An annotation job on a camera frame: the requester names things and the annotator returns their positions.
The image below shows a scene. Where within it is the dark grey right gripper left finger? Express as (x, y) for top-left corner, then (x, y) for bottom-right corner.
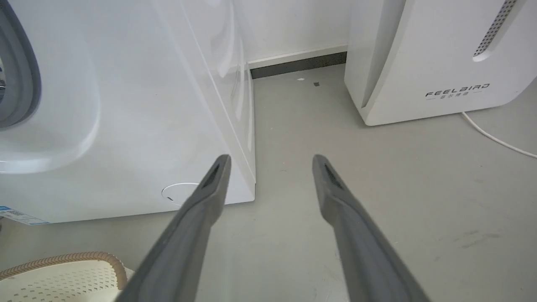
(115, 154), (232, 302)

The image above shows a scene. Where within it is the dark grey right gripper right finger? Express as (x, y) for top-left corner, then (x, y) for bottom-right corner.
(312, 154), (430, 302)

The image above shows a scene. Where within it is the cream perforated laundry basket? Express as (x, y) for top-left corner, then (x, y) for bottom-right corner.
(0, 252), (135, 302)

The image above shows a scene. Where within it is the white front-load washing machine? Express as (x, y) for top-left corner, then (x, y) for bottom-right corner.
(0, 0), (256, 224)

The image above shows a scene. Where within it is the white Feelbird air purifier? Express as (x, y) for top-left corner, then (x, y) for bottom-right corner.
(344, 0), (537, 126)

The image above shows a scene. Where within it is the grey rubber door gasket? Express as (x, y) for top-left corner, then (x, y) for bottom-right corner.
(0, 0), (42, 129)

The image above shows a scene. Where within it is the white power cable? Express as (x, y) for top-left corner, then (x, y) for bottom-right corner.
(461, 112), (537, 159)

